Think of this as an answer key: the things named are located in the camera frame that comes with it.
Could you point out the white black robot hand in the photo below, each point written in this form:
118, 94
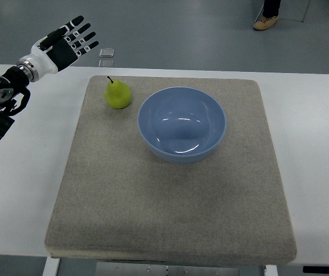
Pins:
55, 52

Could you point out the green pear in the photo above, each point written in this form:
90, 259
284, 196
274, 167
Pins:
117, 94

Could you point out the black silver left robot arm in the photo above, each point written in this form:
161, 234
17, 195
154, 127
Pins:
14, 92

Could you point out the blue bowl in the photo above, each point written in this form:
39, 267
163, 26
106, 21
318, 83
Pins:
181, 124

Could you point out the lower metal floor plate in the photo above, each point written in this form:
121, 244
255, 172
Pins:
106, 63

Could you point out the grey felt mat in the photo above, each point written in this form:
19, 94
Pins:
117, 201

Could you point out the tan shoe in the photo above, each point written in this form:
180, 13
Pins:
265, 23

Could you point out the dark trouser leg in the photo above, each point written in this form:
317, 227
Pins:
271, 8

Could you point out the white table frame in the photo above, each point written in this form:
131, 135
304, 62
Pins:
110, 268

